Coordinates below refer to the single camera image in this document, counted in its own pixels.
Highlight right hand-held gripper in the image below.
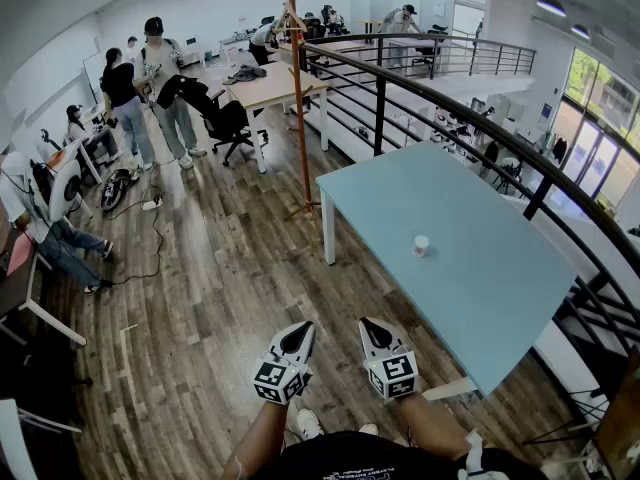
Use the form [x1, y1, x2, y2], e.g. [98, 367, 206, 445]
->
[357, 316, 419, 406]

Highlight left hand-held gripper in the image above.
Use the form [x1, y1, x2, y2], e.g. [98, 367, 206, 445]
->
[252, 319, 318, 408]

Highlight person's right forearm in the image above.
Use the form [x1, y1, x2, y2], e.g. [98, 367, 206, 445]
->
[394, 392, 474, 462]

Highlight person's left forearm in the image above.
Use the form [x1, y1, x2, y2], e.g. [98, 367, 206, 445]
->
[222, 397, 291, 480]

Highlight person's white left shoe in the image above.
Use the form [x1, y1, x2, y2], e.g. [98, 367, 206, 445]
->
[296, 407, 325, 440]

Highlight white table leg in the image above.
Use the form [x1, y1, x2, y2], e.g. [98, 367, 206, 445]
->
[321, 190, 338, 268]
[423, 376, 482, 402]

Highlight person's black shirt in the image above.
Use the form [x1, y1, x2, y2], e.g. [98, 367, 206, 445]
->
[252, 430, 551, 480]

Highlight black curved metal railing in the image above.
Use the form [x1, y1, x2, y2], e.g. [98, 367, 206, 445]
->
[299, 40, 640, 369]

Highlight wooden coat rack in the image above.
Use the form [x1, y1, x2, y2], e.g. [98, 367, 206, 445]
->
[272, 0, 324, 223]

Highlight white and black robot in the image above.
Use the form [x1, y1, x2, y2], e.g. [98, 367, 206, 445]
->
[432, 107, 474, 144]

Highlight black office chair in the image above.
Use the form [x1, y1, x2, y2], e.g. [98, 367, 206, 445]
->
[302, 12, 328, 40]
[202, 80, 270, 168]
[412, 23, 447, 68]

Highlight black bag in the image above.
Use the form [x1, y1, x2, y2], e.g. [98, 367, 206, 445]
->
[99, 167, 142, 213]

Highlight white-legged wooden desk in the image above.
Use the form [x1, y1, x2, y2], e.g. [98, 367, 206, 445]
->
[226, 60, 331, 175]

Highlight brown wooden side table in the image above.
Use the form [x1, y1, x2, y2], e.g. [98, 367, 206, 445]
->
[522, 345, 640, 480]

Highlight clothes rack with garments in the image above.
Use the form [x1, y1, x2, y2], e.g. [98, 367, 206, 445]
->
[547, 131, 570, 165]

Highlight grey cloth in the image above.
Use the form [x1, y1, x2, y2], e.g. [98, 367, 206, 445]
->
[223, 64, 269, 87]

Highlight black jacket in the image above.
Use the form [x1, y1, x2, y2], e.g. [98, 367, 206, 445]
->
[156, 74, 209, 112]

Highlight white round exercise machine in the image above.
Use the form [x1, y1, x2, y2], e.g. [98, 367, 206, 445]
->
[46, 156, 84, 223]

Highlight glass entrance doors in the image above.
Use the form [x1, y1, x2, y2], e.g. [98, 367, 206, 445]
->
[549, 46, 640, 209]

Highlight dark-topped white-legged table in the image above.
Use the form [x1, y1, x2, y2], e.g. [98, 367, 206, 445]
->
[0, 207, 89, 348]

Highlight pink folder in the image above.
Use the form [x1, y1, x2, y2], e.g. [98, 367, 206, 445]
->
[6, 231, 35, 275]

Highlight white desk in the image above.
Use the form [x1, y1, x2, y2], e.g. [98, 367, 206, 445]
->
[218, 34, 254, 65]

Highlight wooden clothes hanger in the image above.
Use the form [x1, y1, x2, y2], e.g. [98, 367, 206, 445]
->
[272, 1, 309, 34]

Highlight whiteboard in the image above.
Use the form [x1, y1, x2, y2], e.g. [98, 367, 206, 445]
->
[81, 51, 107, 105]

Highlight grey backpack strap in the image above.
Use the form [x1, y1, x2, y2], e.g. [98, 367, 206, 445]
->
[457, 428, 489, 480]

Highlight black cable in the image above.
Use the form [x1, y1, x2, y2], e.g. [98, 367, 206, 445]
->
[102, 160, 166, 288]

